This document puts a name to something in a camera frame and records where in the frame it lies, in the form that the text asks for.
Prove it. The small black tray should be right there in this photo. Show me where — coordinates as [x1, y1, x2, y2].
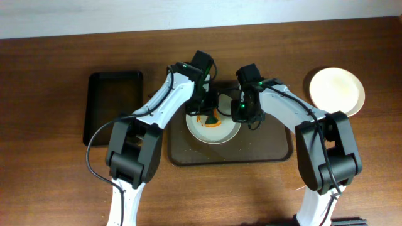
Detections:
[83, 71, 143, 145]

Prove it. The white plate back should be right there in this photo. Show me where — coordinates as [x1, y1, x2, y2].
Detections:
[308, 67, 366, 117]

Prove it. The large brown serving tray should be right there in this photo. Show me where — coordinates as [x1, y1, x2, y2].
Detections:
[166, 80, 294, 166]

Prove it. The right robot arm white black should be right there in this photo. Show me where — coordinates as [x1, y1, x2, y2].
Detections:
[231, 78, 362, 225]

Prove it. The white plate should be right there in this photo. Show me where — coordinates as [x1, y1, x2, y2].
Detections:
[186, 94, 241, 144]
[308, 67, 366, 117]

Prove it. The orange green sponge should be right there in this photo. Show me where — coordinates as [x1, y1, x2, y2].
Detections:
[205, 109, 222, 127]

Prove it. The black base bracket right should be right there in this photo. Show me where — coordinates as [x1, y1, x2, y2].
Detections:
[331, 218, 368, 226]

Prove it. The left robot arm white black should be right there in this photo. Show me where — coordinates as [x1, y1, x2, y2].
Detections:
[106, 60, 216, 225]

